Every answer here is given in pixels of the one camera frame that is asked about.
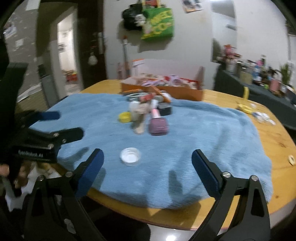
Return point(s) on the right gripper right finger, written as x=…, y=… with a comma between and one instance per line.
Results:
x=213, y=179

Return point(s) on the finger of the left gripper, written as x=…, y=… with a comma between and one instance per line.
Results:
x=45, y=116
x=55, y=139

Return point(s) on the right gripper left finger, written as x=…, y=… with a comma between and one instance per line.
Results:
x=85, y=174

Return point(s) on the yellow bottle cap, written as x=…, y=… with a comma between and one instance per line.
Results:
x=125, y=117

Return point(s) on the purple nail polish bottle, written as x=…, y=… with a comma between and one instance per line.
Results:
x=157, y=125

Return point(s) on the beige clothes peg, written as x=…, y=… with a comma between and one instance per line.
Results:
x=138, y=112

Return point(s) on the blue fluffy towel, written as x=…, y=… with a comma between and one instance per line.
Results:
x=164, y=176

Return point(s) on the yellow plastic clip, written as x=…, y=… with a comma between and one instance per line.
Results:
x=246, y=109

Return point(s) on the small black box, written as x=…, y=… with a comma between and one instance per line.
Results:
x=164, y=109

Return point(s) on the dark green side table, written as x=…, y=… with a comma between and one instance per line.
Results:
x=284, y=110

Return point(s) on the orange cardboard box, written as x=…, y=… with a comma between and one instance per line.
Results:
x=180, y=80

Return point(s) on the green tote bag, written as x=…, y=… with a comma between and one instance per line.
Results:
x=159, y=24

